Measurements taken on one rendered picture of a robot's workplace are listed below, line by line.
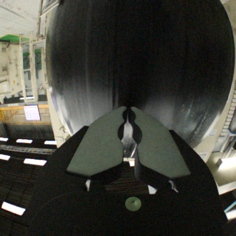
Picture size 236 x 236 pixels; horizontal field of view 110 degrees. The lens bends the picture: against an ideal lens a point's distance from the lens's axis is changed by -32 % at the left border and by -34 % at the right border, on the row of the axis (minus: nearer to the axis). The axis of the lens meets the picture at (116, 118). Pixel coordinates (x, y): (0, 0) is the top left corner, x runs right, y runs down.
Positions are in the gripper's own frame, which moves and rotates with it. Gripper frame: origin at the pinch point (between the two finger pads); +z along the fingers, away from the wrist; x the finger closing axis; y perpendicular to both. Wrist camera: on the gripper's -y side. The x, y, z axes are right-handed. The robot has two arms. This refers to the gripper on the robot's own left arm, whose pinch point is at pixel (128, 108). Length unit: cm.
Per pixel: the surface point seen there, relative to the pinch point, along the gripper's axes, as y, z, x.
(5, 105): 215, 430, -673
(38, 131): 661, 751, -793
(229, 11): -28, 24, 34
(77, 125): 3.8, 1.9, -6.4
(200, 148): 24.1, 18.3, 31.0
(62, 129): 48, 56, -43
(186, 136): 4.7, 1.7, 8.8
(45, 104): 233, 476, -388
